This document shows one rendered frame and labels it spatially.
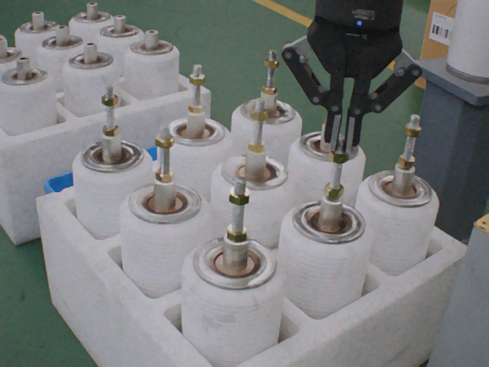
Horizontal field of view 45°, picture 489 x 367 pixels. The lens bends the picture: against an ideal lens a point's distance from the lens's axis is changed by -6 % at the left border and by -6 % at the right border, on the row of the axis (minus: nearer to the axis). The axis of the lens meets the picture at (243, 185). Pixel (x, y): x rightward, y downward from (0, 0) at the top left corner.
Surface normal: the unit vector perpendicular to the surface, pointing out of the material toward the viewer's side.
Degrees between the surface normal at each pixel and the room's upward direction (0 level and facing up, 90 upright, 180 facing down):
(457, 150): 90
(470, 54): 90
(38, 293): 0
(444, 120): 90
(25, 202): 90
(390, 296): 0
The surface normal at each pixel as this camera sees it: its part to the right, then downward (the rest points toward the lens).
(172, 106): 0.62, 0.44
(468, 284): -0.79, 0.28
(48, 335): 0.06, -0.85
